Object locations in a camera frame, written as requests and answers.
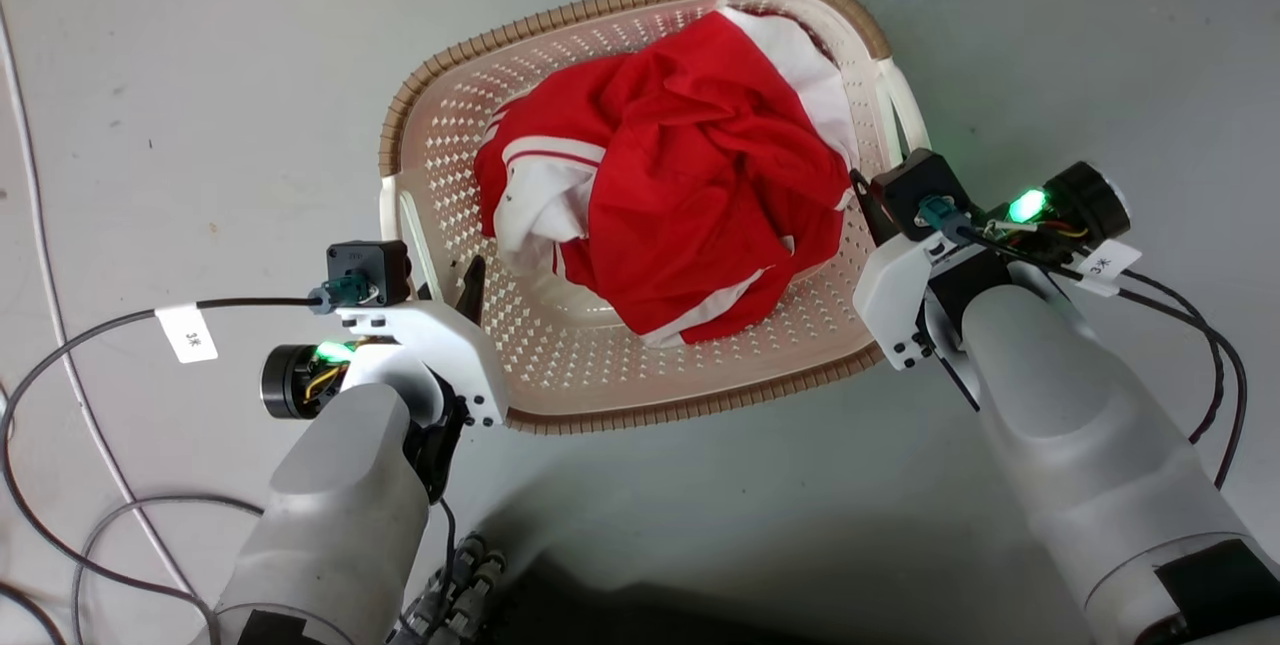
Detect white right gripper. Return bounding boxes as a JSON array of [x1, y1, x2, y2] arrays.
[[849, 161, 1133, 372]]

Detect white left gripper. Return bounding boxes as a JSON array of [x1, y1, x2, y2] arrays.
[[261, 255, 512, 428]]

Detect white perforated laundry basket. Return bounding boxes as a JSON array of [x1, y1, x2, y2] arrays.
[[378, 0, 933, 437]]

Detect red and white garment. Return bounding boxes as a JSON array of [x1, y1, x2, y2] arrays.
[[472, 7, 862, 349]]

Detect white right cable label tag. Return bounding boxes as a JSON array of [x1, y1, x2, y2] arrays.
[[1062, 239, 1144, 298]]

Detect white cable label tag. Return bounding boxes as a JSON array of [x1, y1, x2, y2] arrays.
[[1062, 239, 1144, 298], [154, 302, 220, 365]]

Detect white left cable label tag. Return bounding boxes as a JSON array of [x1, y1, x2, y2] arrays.
[[154, 302, 220, 365]]

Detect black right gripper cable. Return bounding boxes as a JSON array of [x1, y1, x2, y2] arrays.
[[1105, 283, 1249, 492], [960, 225, 1227, 446]]

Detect grey floor cable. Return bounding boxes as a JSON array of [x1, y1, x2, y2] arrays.
[[72, 493, 267, 645]]

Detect black left camera cable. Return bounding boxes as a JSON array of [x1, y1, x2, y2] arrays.
[[0, 296, 334, 645]]

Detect thin white floor cable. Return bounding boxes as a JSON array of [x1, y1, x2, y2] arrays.
[[0, 3, 196, 598]]

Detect dark floor cable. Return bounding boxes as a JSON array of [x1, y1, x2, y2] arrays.
[[0, 580, 69, 645]]

